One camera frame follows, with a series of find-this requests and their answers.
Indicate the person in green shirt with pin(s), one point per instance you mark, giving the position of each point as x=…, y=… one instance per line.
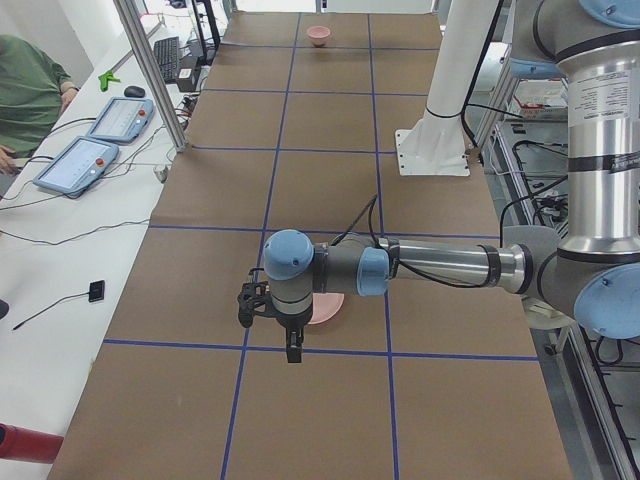
x=35, y=92

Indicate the small black square sensor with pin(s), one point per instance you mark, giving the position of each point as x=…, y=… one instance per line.
x=96, y=291

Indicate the pink bowl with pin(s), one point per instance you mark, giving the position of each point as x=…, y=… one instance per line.
x=318, y=35

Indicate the black keyboard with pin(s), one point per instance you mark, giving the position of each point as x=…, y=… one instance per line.
x=167, y=55

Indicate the black computer mouse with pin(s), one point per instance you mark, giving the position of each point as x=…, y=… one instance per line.
x=133, y=91

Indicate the aluminium frame post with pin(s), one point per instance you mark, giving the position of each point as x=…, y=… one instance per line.
x=139, y=43

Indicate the pink plate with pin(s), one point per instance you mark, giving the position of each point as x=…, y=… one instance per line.
x=325, y=306

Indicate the far blue teach pendant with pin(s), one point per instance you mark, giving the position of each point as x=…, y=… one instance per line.
x=122, y=120

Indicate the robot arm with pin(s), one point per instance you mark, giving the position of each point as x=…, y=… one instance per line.
x=590, y=275

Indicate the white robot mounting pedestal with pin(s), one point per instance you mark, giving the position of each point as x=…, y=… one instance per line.
x=435, y=146

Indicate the red cylinder object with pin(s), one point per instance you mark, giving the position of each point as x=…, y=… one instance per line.
x=21, y=444

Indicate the green plastic clamp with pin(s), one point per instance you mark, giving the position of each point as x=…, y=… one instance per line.
x=106, y=79

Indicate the near blue teach pendant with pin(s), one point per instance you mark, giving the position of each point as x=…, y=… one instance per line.
x=78, y=166

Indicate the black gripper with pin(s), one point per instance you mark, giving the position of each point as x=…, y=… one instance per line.
x=290, y=322

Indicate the blue teach pendant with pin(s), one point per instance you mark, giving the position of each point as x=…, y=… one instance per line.
x=78, y=166
x=122, y=120

